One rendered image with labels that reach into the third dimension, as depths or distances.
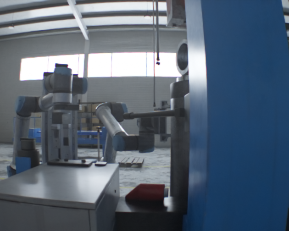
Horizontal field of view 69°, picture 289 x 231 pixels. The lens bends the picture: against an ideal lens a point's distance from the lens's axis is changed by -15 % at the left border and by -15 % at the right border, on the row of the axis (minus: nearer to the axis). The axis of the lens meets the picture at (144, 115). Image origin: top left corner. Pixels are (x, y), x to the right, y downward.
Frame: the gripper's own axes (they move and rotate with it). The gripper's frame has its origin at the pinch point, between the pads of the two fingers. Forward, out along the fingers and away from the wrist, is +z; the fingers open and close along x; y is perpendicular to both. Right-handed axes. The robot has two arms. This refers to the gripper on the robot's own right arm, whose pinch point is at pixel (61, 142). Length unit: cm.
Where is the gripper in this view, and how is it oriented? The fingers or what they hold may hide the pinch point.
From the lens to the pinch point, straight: 111.2
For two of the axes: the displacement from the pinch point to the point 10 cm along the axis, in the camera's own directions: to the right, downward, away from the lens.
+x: 0.1, -0.3, -10.0
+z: 0.0, 10.0, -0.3
